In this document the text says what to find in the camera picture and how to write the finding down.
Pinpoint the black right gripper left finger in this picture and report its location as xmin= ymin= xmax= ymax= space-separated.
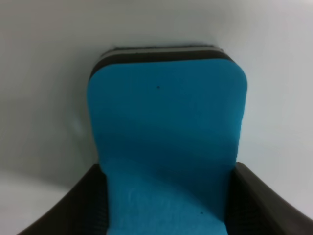
xmin=20 ymin=164 xmax=109 ymax=235

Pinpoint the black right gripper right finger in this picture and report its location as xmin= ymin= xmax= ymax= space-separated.
xmin=224 ymin=162 xmax=313 ymax=235

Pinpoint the blue whiteboard eraser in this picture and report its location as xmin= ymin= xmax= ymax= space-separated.
xmin=87 ymin=46 xmax=247 ymax=235

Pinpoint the white whiteboard with aluminium frame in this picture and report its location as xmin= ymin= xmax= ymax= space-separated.
xmin=0 ymin=0 xmax=313 ymax=235

